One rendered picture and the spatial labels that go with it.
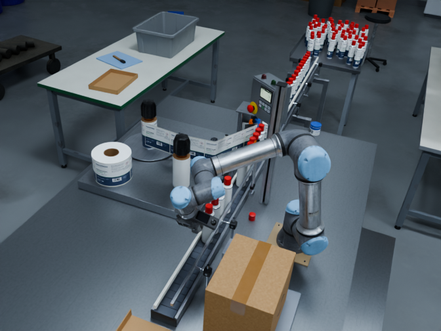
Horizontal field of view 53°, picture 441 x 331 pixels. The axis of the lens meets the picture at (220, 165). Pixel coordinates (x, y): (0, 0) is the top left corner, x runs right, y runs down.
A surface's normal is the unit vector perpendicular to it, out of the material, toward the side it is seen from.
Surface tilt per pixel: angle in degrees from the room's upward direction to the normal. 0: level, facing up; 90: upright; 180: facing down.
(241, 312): 90
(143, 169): 0
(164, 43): 95
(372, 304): 0
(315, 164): 82
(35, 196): 0
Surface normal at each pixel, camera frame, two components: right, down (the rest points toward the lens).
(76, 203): 0.06, -0.82
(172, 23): -0.33, 0.45
